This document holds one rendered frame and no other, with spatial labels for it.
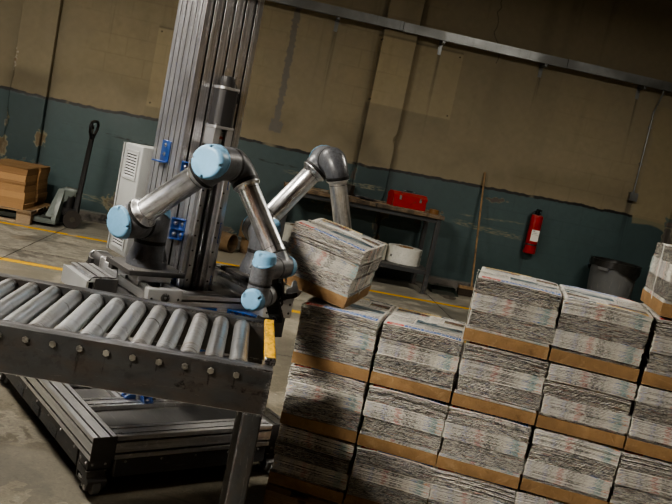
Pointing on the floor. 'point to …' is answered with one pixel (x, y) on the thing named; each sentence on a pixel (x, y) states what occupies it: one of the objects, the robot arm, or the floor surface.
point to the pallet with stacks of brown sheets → (23, 189)
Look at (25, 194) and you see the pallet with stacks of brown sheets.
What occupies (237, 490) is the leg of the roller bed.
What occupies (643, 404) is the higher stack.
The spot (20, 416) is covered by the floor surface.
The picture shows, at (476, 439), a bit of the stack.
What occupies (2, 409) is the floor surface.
